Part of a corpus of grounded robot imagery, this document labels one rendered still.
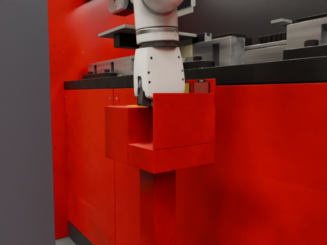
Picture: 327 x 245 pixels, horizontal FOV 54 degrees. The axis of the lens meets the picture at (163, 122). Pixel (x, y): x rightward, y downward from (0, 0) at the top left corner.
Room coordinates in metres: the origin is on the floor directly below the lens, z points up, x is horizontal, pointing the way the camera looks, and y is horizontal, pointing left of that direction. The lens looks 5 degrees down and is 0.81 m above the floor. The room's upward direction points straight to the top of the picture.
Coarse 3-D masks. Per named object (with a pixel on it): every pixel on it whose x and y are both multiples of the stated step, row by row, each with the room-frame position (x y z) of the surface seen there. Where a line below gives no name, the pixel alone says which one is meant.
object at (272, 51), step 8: (248, 48) 1.20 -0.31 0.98; (256, 48) 1.17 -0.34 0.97; (264, 48) 1.14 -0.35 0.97; (272, 48) 1.11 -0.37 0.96; (280, 48) 1.08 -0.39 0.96; (248, 56) 1.20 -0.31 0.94; (256, 56) 1.16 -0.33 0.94; (264, 56) 1.14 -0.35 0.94; (272, 56) 1.11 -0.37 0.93; (280, 56) 1.08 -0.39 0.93
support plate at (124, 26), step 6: (126, 24) 0.90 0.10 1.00; (108, 30) 0.99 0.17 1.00; (114, 30) 0.95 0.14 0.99; (120, 30) 0.94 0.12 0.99; (126, 30) 0.94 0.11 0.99; (132, 30) 0.94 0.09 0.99; (102, 36) 1.04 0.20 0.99; (108, 36) 1.04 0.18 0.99; (180, 36) 1.04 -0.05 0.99; (186, 36) 1.04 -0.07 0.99; (192, 36) 1.04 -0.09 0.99
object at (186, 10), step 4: (184, 0) 1.12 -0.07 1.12; (188, 0) 1.10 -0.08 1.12; (192, 0) 1.09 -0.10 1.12; (180, 4) 1.14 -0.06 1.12; (184, 4) 1.12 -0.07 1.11; (188, 4) 1.10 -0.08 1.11; (192, 4) 1.09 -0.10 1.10; (180, 8) 1.14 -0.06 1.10; (184, 8) 1.13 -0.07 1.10; (188, 8) 1.11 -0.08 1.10; (192, 8) 1.10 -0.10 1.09; (180, 12) 1.15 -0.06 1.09; (184, 12) 1.13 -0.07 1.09; (188, 12) 1.11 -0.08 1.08
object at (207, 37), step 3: (204, 33) 1.03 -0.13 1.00; (198, 36) 1.05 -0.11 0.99; (201, 36) 1.04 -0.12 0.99; (204, 36) 1.02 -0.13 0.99; (207, 36) 1.03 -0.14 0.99; (210, 36) 1.04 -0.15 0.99; (192, 39) 1.07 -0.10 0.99; (195, 39) 1.06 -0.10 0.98; (198, 39) 1.05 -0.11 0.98; (201, 39) 1.04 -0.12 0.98; (204, 39) 1.02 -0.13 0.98; (207, 39) 1.03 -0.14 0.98; (210, 39) 1.04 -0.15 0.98; (192, 42) 1.07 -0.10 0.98; (195, 42) 1.06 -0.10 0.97; (198, 42) 1.05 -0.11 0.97
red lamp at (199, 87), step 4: (196, 84) 0.71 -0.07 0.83; (200, 84) 0.70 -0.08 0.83; (204, 84) 0.69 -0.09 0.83; (208, 84) 0.68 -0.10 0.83; (196, 88) 0.71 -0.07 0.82; (200, 88) 0.70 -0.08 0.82; (204, 88) 0.69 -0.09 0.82; (196, 92) 0.71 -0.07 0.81; (200, 92) 0.70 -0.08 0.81; (204, 92) 0.69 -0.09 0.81
